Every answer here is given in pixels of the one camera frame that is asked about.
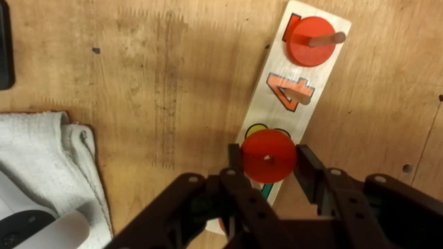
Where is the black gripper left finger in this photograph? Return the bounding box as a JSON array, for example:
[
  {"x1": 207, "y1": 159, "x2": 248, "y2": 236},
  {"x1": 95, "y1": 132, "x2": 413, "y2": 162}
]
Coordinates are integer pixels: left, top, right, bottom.
[{"x1": 227, "y1": 144, "x2": 251, "y2": 189}]

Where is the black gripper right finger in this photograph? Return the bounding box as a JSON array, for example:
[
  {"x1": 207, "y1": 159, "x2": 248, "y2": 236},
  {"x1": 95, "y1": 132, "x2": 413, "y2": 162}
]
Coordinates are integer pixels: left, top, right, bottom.
[{"x1": 294, "y1": 144, "x2": 334, "y2": 216}]

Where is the orange disc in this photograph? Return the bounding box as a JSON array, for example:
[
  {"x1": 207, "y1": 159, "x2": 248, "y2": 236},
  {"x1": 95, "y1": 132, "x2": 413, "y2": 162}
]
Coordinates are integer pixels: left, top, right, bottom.
[
  {"x1": 286, "y1": 16, "x2": 338, "y2": 70},
  {"x1": 241, "y1": 130, "x2": 298, "y2": 184}
]

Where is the wooden peg rack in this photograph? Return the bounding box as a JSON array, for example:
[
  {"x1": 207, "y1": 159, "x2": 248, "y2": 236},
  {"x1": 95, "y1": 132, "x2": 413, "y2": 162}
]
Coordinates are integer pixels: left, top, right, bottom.
[{"x1": 202, "y1": 0, "x2": 353, "y2": 237}]

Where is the white cloth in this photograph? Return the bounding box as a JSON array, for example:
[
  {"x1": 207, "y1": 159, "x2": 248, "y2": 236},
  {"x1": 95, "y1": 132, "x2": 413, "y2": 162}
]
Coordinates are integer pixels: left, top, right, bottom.
[{"x1": 0, "y1": 112, "x2": 113, "y2": 249}]

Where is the white round speaker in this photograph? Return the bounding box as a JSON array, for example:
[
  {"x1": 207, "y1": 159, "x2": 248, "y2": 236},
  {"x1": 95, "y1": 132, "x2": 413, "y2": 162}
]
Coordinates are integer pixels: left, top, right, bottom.
[{"x1": 0, "y1": 173, "x2": 90, "y2": 249}]

